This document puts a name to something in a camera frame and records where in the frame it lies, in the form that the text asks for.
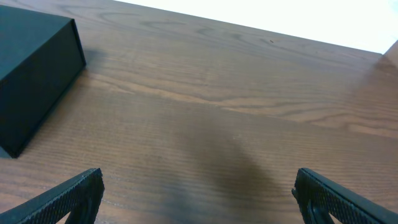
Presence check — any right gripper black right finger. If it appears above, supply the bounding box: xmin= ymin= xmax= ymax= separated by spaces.
xmin=292 ymin=168 xmax=397 ymax=224

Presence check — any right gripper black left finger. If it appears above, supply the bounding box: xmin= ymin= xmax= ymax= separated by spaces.
xmin=1 ymin=168 xmax=104 ymax=224

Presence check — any dark green gift box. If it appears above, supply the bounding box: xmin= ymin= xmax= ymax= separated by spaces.
xmin=1 ymin=6 xmax=86 ymax=158

